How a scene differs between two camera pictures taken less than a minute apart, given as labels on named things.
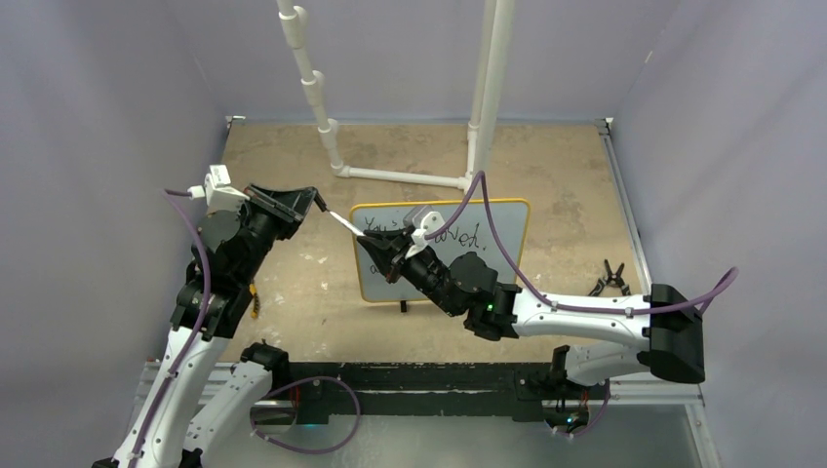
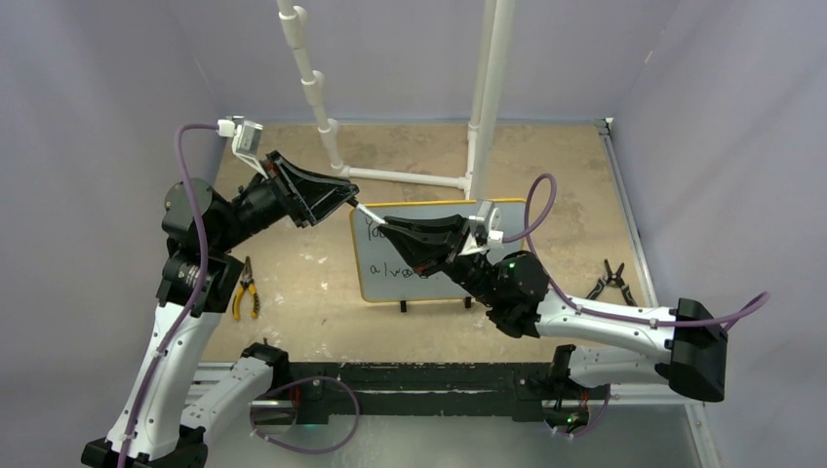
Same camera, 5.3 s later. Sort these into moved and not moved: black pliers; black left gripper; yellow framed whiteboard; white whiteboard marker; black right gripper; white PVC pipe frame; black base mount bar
Moved: black left gripper; black right gripper; white whiteboard marker
Not moved: white PVC pipe frame; yellow framed whiteboard; black pliers; black base mount bar
